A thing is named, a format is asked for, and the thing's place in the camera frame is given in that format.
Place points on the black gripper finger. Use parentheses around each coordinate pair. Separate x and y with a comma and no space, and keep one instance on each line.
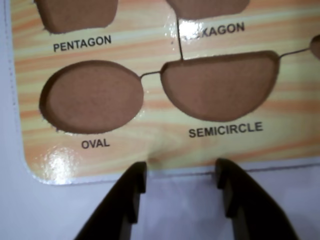
(252,212)
(115,205)

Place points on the wooden shape puzzle board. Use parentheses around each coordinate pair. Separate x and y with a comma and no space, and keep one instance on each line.
(155,125)

